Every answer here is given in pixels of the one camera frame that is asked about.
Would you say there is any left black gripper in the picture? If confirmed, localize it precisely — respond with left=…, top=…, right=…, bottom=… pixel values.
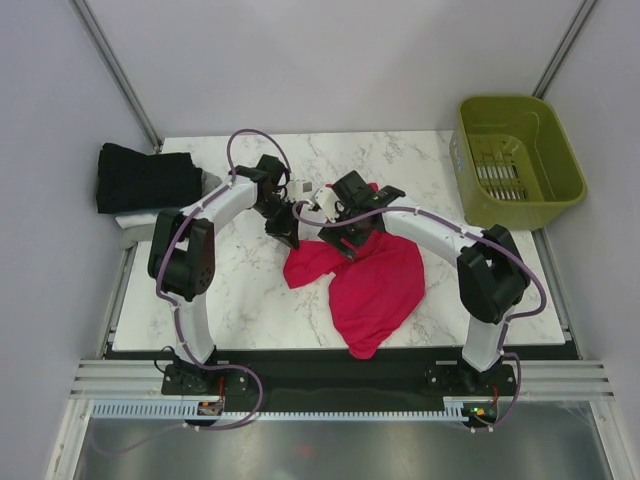
left=251, top=195, right=302, bottom=251

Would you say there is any pink red t shirt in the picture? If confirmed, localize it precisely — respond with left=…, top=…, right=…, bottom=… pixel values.
left=283, top=231, right=426, bottom=360

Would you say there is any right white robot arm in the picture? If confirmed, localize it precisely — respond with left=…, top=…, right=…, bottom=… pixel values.
left=312, top=171, right=531, bottom=394

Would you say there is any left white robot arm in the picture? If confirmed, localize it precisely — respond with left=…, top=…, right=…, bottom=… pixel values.
left=147, top=155, right=299, bottom=395

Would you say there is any folded grey t shirt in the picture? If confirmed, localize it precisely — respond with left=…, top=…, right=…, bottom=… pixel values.
left=115, top=171, right=222, bottom=250

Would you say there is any folded black t shirt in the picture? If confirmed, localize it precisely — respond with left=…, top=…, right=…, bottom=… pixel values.
left=95, top=143, right=203, bottom=214

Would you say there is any olive green plastic basket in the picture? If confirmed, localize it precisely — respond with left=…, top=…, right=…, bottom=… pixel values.
left=449, top=95, right=587, bottom=231

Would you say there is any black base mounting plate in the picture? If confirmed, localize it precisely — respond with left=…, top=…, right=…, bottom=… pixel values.
left=160, top=348, right=519, bottom=414

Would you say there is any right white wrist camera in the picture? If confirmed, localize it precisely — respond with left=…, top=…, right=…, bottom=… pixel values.
left=308, top=186, right=339, bottom=222

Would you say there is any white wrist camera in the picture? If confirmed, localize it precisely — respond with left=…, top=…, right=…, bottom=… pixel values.
left=308, top=186, right=339, bottom=222
left=286, top=180, right=313, bottom=201

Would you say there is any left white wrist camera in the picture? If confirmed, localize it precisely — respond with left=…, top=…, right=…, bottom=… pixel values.
left=286, top=180, right=313, bottom=201

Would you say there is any white slotted cable duct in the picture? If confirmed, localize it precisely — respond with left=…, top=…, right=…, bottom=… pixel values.
left=92, top=397, right=499, bottom=422

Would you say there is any left vertical aluminium post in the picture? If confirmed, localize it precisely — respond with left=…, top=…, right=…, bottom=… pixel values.
left=69, top=0, right=164, bottom=153

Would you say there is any vertical aluminium post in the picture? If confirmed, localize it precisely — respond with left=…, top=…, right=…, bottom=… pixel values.
left=532, top=0, right=601, bottom=100
left=69, top=0, right=164, bottom=153

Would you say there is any right vertical aluminium post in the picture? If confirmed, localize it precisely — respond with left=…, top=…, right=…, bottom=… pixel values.
left=532, top=0, right=601, bottom=100

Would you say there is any aluminium frame rail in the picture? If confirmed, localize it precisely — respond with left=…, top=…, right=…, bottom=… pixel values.
left=70, top=360, right=614, bottom=401

